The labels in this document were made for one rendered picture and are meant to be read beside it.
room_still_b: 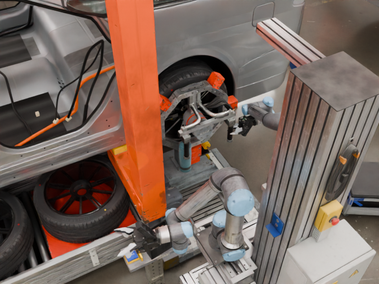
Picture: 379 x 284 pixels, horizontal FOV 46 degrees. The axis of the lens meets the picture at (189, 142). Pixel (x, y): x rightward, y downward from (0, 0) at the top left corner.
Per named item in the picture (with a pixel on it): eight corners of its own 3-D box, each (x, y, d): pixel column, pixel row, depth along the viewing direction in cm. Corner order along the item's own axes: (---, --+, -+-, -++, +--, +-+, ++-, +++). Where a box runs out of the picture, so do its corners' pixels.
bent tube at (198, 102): (217, 97, 307) (218, 85, 299) (232, 114, 295) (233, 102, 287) (195, 105, 301) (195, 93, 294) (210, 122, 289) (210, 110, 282)
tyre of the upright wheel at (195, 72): (199, 124, 366) (223, 54, 327) (213, 142, 351) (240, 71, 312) (126, 133, 332) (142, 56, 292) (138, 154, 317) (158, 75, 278)
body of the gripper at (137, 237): (135, 254, 200) (161, 249, 203) (133, 242, 195) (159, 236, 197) (132, 242, 206) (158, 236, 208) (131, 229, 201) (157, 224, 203)
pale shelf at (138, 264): (179, 225, 300) (179, 222, 298) (191, 244, 289) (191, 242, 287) (120, 251, 286) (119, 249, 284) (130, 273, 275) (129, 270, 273)
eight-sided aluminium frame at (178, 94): (221, 129, 342) (225, 72, 303) (225, 134, 338) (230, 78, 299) (157, 153, 324) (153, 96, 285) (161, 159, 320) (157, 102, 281)
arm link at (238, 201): (237, 237, 236) (246, 171, 196) (246, 262, 226) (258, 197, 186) (215, 242, 234) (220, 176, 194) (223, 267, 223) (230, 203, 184)
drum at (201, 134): (198, 118, 321) (198, 103, 311) (213, 137, 308) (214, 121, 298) (181, 124, 316) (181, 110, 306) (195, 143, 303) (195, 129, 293)
